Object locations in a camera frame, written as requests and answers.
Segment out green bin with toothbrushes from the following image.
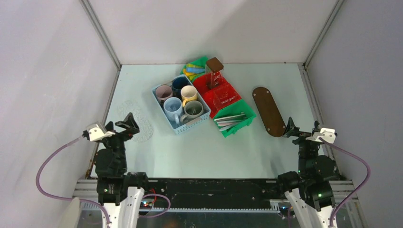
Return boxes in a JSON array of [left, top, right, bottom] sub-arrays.
[[212, 99, 256, 137]]

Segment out green bin with toothpaste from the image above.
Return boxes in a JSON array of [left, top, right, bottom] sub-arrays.
[[180, 56, 209, 82]]

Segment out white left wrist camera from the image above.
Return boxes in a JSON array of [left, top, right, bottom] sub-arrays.
[[82, 122, 115, 142]]

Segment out clear textured glass tray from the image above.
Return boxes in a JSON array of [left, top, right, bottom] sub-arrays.
[[117, 100, 154, 143]]

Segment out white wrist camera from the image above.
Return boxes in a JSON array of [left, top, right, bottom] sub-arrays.
[[306, 127, 336, 144], [82, 122, 115, 142]]

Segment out grey ceramic mug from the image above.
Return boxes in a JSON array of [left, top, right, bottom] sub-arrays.
[[180, 100, 204, 124]]

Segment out clear glass rectangular container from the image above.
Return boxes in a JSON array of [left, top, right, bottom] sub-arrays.
[[212, 83, 240, 110]]

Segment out brown oval wooden tray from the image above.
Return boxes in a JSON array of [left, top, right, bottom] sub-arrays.
[[252, 87, 286, 137]]

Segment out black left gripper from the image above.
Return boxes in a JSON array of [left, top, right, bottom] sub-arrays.
[[101, 112, 139, 171]]

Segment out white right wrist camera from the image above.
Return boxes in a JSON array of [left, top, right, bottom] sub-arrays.
[[306, 127, 336, 144]]

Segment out blue toothpaste tube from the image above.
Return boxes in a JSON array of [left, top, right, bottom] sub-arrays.
[[186, 67, 205, 74]]

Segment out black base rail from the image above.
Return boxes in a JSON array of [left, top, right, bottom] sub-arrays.
[[141, 178, 286, 210]]

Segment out pink ceramic mug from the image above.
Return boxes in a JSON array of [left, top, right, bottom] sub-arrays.
[[155, 85, 173, 105]]

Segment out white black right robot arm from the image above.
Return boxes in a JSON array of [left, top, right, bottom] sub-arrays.
[[276, 118, 339, 228]]

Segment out red plastic bin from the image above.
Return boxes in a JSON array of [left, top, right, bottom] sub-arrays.
[[192, 71, 241, 118]]

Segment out light blue plastic basket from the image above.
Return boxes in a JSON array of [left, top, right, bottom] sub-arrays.
[[151, 75, 211, 135]]

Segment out light blue ceramic mug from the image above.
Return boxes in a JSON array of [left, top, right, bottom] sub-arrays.
[[163, 97, 183, 126]]

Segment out yellow toothpaste tube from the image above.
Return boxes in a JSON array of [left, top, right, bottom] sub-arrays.
[[182, 68, 196, 78]]

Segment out glass jar with brown lid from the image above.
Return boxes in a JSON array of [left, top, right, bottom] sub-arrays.
[[206, 57, 224, 89]]

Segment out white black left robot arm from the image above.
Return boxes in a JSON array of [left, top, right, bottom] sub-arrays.
[[89, 113, 150, 228]]

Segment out dark blue ceramic mug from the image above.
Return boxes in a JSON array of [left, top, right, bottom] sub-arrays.
[[172, 76, 189, 98]]

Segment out yellow ceramic mug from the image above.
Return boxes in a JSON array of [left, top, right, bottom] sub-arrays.
[[181, 85, 197, 107]]

